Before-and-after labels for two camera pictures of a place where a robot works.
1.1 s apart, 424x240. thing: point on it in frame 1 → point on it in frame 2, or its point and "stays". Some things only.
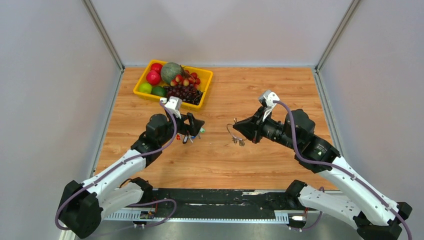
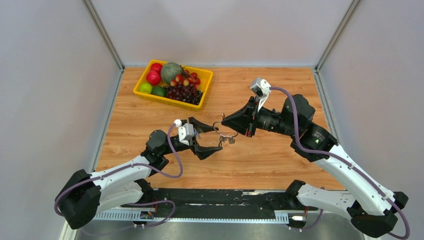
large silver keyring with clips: [236, 136] → [223, 137]
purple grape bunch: [188, 93] stays
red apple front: [153, 77] stays
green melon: [169, 70] stays
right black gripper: [251, 128] → [242, 120]
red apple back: [156, 67] stays
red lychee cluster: [186, 78] stays
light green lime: [145, 88] stays
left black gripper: [193, 128] → [201, 152]
